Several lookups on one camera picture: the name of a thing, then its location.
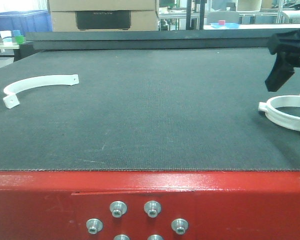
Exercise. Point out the red metal robot base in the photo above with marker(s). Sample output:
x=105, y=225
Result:
x=177, y=205

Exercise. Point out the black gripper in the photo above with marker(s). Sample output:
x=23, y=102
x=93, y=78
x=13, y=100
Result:
x=286, y=46

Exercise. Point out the dark grey table mat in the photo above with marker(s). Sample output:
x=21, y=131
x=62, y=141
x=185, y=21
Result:
x=180, y=109

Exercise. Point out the cardboard box with black window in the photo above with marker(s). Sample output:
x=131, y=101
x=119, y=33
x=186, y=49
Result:
x=104, y=15

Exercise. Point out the white paper cup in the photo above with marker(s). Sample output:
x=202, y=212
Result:
x=6, y=36

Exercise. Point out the blue tray with red cube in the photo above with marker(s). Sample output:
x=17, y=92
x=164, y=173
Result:
x=222, y=24

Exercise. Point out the green small cup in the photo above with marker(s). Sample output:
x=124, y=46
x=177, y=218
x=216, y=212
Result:
x=19, y=39

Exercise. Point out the white thick curved pipe clamp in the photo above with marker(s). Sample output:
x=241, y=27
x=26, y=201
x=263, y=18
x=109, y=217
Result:
x=285, y=120

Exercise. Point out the blue plastic crate background left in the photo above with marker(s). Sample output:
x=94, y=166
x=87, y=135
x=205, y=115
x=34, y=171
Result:
x=26, y=21

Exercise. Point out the white thin curved pipe clamp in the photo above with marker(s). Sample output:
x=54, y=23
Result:
x=11, y=90

